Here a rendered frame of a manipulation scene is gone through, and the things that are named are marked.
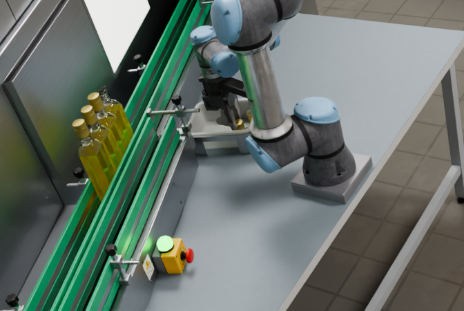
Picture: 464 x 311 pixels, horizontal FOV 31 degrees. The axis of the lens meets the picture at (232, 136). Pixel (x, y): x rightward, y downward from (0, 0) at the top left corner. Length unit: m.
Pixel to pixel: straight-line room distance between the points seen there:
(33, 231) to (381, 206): 1.57
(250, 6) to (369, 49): 1.01
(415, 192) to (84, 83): 1.50
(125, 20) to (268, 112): 0.86
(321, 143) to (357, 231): 1.10
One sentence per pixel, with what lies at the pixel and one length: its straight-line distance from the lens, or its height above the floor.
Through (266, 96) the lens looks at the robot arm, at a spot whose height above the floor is 1.15.
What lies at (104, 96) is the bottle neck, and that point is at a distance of 2.40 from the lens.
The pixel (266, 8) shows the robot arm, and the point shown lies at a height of 1.39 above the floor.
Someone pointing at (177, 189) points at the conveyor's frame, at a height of 0.83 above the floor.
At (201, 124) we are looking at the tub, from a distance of 2.73.
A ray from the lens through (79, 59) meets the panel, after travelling 2.54.
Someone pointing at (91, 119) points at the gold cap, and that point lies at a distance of 2.30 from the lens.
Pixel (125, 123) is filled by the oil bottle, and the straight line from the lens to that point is 2.45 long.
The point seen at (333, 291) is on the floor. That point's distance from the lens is 3.14.
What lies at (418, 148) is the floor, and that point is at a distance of 3.64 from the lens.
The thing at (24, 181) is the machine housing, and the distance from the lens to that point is 2.31.
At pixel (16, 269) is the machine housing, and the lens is 2.28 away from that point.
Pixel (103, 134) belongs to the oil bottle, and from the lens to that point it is 2.33.
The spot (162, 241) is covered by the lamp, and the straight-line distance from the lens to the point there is 2.26.
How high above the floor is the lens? 2.35
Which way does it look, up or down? 37 degrees down
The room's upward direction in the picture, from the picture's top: 18 degrees counter-clockwise
